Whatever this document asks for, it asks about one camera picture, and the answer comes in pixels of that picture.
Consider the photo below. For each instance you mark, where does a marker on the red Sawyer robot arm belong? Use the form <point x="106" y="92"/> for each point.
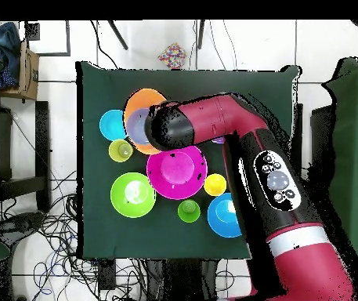
<point x="260" y="175"/>

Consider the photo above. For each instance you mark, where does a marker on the purple plastic bowl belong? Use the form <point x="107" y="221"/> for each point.
<point x="217" y="141"/>

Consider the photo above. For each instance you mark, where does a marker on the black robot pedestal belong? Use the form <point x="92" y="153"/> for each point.
<point x="181" y="279"/>

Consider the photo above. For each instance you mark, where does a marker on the large blue plastic bowl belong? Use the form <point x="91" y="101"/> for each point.
<point x="222" y="216"/>

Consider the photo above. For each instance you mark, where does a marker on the brown cardboard box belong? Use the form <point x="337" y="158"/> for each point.
<point x="28" y="75"/>

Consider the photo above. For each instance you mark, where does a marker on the large pink plastic bowl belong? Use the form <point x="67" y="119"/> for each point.
<point x="177" y="172"/>

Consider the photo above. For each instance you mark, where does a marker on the green plastic cup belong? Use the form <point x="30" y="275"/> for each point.
<point x="189" y="210"/>

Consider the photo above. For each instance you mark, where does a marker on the yellow-orange plastic cup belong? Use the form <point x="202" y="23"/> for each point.
<point x="215" y="185"/>

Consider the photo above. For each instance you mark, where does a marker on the black tripod leg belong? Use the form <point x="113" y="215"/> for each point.
<point x="119" y="36"/>
<point x="200" y="34"/>

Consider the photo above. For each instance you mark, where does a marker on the small cyan plastic bowl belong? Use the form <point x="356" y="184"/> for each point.
<point x="112" y="124"/>

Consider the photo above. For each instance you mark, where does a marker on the black bench frame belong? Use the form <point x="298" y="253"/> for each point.
<point x="42" y="141"/>

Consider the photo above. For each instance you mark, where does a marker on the dark green tablecloth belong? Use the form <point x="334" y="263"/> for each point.
<point x="103" y="87"/>

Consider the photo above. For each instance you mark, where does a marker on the large orange plastic bowl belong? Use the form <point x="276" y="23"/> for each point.
<point x="141" y="98"/>

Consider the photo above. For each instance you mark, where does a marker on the translucent yellow plastic cup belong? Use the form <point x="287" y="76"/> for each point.
<point x="121" y="150"/>

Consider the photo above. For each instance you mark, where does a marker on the green plastic bowl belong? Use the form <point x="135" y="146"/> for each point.
<point x="133" y="194"/>

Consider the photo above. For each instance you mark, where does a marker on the colourful patterned box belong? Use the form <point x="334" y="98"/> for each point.
<point x="172" y="56"/>

